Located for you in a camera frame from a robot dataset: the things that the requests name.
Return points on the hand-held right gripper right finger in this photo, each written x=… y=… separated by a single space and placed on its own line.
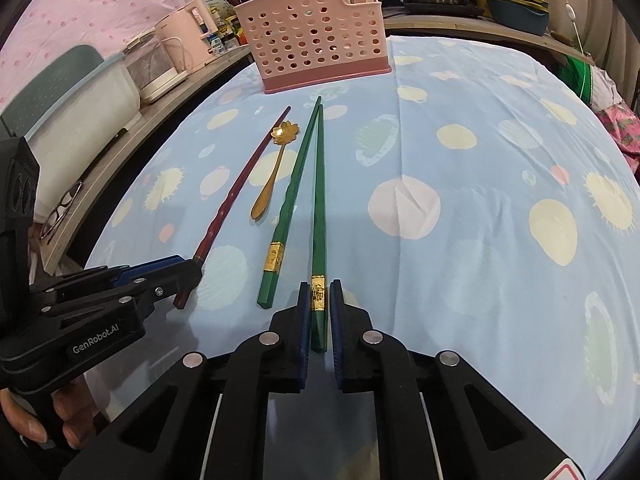
x=336 y=335

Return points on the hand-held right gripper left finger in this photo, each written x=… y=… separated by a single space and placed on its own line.
x=303 y=335

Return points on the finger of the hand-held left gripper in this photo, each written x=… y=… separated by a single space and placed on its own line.
x=170 y=280
x=150 y=266

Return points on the green chopstick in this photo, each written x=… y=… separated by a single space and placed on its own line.
x=318 y=220
x=276 y=258

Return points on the dark maroon wavy chopstick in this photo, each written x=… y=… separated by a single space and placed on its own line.
x=255 y=162

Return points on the pink perforated utensil basket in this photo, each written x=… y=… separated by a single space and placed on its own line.
x=310 y=45

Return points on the person's left hand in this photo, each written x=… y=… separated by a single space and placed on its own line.
x=75 y=412

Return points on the eyeglasses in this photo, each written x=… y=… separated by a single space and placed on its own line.
x=62 y=210

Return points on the wooden side counter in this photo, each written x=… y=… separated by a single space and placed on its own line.
x=115 y=160

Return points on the white and teal plastic bin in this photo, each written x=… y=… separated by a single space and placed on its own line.
x=75 y=110

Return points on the gold flower spoon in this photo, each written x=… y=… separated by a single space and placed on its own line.
x=284 y=133

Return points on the white countertop appliance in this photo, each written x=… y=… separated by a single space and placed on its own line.
x=155 y=75

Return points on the pink electric kettle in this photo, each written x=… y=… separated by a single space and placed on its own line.
x=182 y=35

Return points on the pink dotted cloth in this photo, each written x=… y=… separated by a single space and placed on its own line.
x=90 y=10

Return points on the printed carton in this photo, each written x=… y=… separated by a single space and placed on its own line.
x=220 y=12

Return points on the wooden counter under cookware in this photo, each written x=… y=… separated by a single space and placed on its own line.
x=450 y=25

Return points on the black induction cooker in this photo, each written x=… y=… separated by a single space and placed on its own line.
x=440 y=8

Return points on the green bag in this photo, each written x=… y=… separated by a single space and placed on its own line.
x=575 y=75

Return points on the pink floral cloth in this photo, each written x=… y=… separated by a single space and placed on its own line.
x=620 y=125

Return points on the blue bowl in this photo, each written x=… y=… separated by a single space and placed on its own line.
x=515 y=20

